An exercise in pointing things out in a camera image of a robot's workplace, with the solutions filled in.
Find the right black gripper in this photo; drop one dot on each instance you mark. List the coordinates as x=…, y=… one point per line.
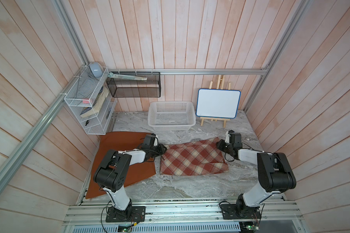
x=219, y=145

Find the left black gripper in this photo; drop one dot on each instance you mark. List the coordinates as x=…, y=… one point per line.
x=161, y=151

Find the red plaid skirt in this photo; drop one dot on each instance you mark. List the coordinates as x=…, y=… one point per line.
x=193, y=159

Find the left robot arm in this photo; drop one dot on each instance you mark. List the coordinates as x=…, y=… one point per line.
x=112, y=171

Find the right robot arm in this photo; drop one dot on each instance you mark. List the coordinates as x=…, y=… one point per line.
x=274, y=172

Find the white plastic basket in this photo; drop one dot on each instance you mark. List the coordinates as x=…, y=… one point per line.
x=171, y=115

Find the wooden easel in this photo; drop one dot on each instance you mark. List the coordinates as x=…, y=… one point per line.
x=220, y=86

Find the worn book on shelf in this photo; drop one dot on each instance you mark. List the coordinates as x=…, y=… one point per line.
x=97, y=105

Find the small pink item on shelf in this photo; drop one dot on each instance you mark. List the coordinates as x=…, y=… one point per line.
x=85, y=101

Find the light green flat ruler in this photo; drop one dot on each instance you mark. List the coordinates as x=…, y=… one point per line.
x=126, y=77

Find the grey computer mouse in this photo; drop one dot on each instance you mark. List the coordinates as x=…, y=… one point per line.
x=96, y=70

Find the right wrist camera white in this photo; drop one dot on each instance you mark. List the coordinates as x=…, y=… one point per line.
x=228, y=135

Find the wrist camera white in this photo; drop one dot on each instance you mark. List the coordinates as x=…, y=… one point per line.
x=156, y=143
x=228, y=135

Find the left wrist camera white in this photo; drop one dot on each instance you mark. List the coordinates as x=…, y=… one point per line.
x=156, y=143

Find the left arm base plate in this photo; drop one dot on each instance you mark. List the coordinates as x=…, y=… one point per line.
x=131, y=214

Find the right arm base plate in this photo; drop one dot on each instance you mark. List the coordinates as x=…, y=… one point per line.
x=239, y=211

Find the black wire mesh basket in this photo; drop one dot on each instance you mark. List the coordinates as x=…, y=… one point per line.
x=136, y=89

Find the aluminium rail frame front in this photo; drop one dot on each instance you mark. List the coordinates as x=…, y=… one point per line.
x=276, y=215

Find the white wire shelf rack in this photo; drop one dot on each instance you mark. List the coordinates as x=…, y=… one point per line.
x=86, y=86

